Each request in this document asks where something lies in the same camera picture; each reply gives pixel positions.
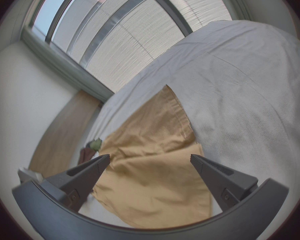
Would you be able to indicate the tan shorts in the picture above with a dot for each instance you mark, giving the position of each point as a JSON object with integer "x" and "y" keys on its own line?
{"x": 150, "y": 164}

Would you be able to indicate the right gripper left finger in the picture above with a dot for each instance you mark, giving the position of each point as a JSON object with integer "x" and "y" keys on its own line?
{"x": 85, "y": 181}

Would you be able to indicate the grey-green curtain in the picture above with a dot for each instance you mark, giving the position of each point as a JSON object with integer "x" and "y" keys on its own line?
{"x": 240, "y": 4}

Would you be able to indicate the window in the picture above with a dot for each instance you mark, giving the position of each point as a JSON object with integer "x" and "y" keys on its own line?
{"x": 127, "y": 34}

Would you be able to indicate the bed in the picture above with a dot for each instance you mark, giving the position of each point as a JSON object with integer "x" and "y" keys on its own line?
{"x": 240, "y": 84}

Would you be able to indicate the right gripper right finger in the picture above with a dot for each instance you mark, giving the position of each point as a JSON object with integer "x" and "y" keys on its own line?
{"x": 220, "y": 184}

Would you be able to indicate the brown garment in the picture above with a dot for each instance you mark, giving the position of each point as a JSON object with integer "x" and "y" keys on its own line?
{"x": 86, "y": 156}

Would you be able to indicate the green garment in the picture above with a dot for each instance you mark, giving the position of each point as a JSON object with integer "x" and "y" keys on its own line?
{"x": 96, "y": 145}

